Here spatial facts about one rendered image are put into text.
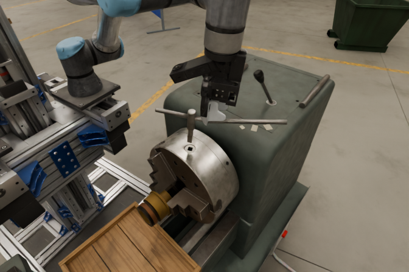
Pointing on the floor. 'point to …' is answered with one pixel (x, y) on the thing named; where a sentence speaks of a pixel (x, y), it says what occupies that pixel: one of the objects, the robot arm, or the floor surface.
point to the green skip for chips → (367, 19)
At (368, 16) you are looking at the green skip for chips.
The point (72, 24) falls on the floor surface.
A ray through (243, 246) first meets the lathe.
